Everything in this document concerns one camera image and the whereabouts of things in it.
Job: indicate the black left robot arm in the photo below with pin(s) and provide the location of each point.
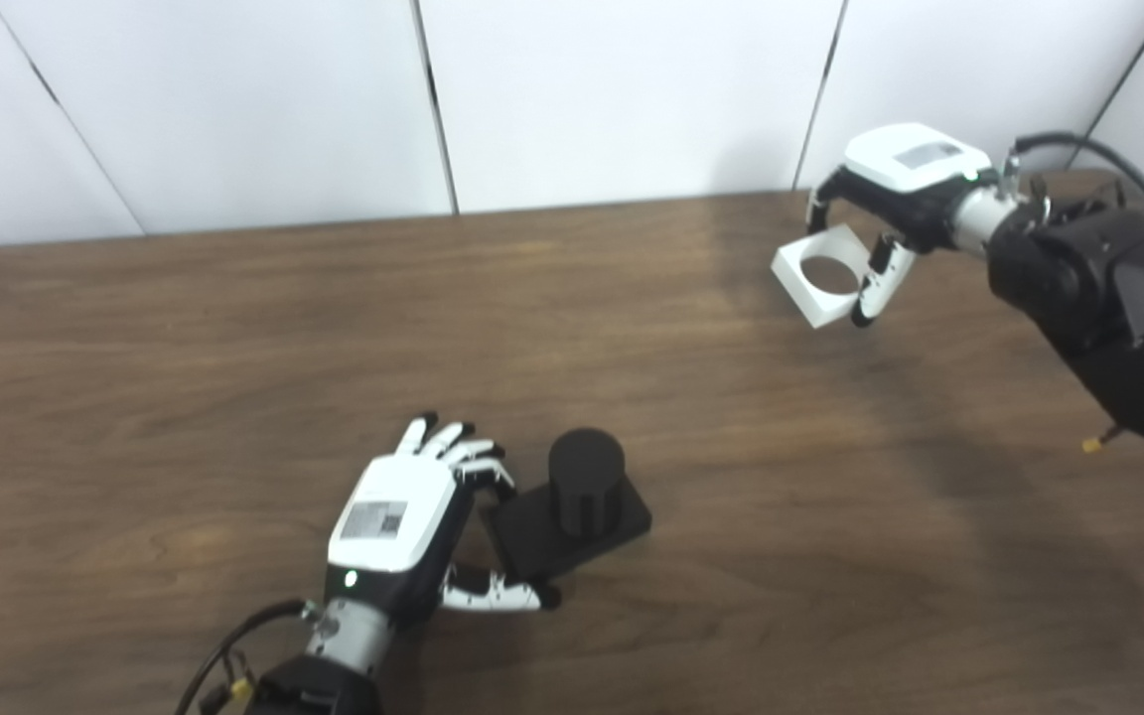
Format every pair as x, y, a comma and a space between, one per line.
319, 685

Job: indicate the white square piece with hole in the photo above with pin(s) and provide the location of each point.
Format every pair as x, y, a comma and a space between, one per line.
792, 278

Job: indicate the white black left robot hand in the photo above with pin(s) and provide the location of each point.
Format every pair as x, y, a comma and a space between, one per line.
388, 516

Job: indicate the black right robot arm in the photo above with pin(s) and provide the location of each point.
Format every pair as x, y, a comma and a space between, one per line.
1108, 298

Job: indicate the black peg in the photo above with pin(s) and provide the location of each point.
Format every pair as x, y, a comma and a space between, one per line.
587, 477

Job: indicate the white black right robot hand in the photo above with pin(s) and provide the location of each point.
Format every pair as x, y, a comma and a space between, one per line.
915, 164

